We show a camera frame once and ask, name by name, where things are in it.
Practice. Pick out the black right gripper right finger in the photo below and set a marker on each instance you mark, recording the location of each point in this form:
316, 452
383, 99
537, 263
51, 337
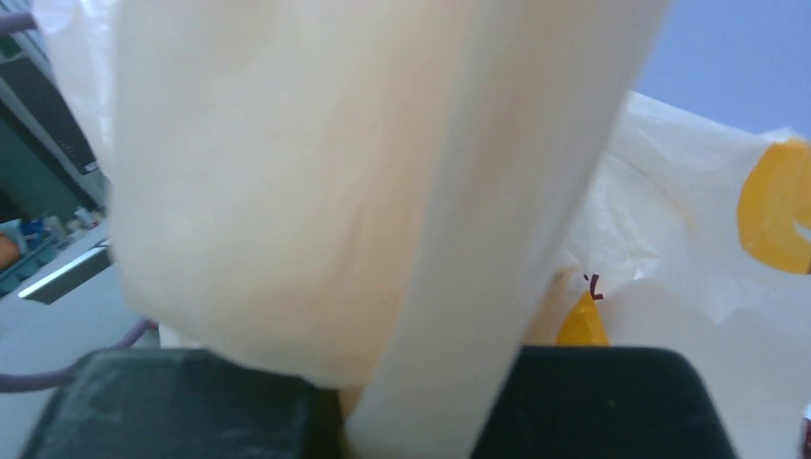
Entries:
603, 402

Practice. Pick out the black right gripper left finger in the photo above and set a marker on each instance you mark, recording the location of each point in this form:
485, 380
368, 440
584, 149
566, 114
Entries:
183, 404

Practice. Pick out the orange translucent plastic grocery bag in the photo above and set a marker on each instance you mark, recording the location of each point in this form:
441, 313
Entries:
389, 198

